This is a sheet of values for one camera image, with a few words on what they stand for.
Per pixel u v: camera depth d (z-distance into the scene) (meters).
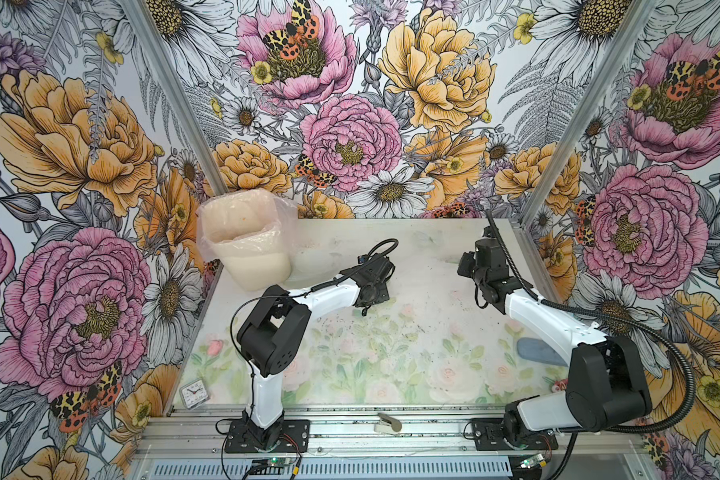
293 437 0.74
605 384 0.43
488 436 0.74
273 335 0.50
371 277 0.74
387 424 0.75
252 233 0.81
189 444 0.75
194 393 0.79
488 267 0.68
